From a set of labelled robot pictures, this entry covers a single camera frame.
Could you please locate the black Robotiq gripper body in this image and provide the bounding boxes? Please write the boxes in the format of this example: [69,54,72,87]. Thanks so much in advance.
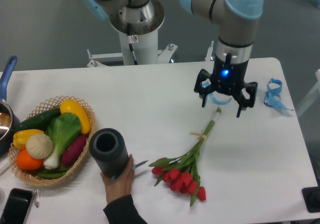
[209,55,249,101]

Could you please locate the red tulip bouquet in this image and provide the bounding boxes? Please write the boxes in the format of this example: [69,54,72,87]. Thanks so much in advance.
[148,107,222,206]

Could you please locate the dark grey ribbed vase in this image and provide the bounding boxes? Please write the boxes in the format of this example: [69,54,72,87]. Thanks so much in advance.
[89,128,129,179]

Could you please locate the dark sleeved forearm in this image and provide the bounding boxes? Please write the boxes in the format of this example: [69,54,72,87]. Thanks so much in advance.
[103,194,147,224]

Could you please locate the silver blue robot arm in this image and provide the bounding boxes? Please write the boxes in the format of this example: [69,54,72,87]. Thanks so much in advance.
[83,0,264,111]

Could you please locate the person's hand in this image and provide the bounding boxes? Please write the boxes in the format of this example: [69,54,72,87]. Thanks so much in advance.
[100,154,135,204]

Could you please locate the blue ribbon strip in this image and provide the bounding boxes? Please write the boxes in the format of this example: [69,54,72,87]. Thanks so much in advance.
[207,92,232,105]

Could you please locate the knotted blue ribbon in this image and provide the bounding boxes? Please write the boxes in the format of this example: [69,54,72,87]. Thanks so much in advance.
[263,78,294,114]

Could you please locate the blue pen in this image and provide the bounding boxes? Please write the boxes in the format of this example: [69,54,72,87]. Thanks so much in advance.
[131,160,148,171]

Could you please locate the black device at table edge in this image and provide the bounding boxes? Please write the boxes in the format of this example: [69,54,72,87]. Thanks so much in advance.
[302,186,320,213]

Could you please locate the green bok choy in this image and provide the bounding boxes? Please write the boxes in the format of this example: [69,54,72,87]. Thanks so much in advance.
[43,112,81,170]

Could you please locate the woven wicker basket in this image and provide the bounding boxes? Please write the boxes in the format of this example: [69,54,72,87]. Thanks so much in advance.
[8,96,96,186]

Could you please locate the purple sweet potato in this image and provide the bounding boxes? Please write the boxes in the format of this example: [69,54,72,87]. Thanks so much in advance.
[61,135,86,166]

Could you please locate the green cucumber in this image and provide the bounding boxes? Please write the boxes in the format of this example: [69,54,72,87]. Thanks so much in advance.
[16,108,61,131]

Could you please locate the green pea pods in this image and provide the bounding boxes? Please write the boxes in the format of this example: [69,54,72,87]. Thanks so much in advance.
[37,168,69,179]

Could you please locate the yellow bell pepper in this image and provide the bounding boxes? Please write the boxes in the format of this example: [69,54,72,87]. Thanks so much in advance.
[13,129,44,150]

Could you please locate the orange fruit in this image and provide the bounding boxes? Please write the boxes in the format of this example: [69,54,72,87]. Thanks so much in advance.
[16,149,43,170]

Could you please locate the black smartphone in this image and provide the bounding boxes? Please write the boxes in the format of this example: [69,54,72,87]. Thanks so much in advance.
[0,188,34,224]

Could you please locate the white frame at right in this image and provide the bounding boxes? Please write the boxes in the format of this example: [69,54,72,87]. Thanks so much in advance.
[296,69,320,118]

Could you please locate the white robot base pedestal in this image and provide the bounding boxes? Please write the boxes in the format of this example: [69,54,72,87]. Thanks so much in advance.
[83,0,178,67]

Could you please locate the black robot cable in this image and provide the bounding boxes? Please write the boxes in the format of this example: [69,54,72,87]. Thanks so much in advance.
[126,23,139,66]

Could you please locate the blue handled saucepan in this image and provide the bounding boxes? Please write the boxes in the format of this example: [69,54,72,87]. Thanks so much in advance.
[0,56,20,155]

